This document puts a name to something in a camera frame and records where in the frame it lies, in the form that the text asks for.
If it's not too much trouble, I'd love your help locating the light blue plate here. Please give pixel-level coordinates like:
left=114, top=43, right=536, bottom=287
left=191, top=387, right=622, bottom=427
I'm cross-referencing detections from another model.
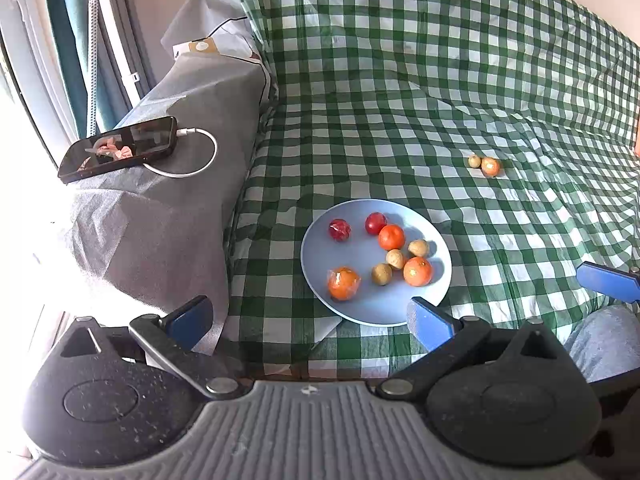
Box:
left=300, top=199, right=453, bottom=326

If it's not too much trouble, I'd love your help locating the grey covered box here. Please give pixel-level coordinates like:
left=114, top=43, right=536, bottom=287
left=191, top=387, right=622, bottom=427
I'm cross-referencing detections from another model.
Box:
left=65, top=0, right=275, bottom=356

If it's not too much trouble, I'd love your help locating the person's leg in jeans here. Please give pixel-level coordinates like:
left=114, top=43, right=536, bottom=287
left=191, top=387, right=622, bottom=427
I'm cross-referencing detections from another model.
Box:
left=562, top=305, right=640, bottom=386

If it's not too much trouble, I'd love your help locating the patterned white pole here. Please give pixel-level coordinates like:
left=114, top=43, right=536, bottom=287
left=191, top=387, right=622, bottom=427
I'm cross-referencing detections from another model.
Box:
left=82, top=0, right=102, bottom=137

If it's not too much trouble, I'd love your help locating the yellow and white tag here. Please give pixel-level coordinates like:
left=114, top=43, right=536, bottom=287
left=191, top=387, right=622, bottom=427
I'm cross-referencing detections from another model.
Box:
left=173, top=37, right=221, bottom=59

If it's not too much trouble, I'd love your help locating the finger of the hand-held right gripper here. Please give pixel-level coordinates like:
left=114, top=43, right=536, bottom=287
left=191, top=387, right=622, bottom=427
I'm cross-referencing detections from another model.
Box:
left=576, top=261, right=640, bottom=306

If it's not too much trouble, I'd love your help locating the white charging cable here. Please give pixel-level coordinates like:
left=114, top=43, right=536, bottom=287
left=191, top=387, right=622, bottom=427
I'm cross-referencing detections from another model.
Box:
left=142, top=128, right=219, bottom=178

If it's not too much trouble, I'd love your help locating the green checked cloth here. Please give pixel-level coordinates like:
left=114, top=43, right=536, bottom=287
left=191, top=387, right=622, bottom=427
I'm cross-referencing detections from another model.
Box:
left=222, top=0, right=640, bottom=381

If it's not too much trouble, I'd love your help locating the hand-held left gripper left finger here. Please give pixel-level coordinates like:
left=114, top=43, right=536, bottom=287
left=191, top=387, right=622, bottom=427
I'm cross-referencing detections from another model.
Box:
left=59, top=295, right=249, bottom=401

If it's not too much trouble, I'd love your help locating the bare orange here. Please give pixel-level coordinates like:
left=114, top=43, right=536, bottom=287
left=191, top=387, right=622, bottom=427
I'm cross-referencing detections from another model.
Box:
left=403, top=256, right=433, bottom=287
left=378, top=224, right=406, bottom=252

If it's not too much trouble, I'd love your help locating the black smartphone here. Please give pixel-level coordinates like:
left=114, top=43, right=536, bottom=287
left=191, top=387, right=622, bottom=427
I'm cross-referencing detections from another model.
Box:
left=57, top=116, right=179, bottom=185

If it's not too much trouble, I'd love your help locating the teal curtain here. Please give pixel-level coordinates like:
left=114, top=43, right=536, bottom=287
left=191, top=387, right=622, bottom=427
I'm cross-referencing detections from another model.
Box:
left=42, top=0, right=121, bottom=138

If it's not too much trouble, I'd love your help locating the white window frame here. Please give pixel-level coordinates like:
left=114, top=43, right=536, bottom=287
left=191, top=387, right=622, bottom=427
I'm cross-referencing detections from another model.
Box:
left=0, top=0, right=156, bottom=166

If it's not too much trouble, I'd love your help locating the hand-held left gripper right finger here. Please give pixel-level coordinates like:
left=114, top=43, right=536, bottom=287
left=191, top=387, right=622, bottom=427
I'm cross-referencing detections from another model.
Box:
left=376, top=297, right=558, bottom=401

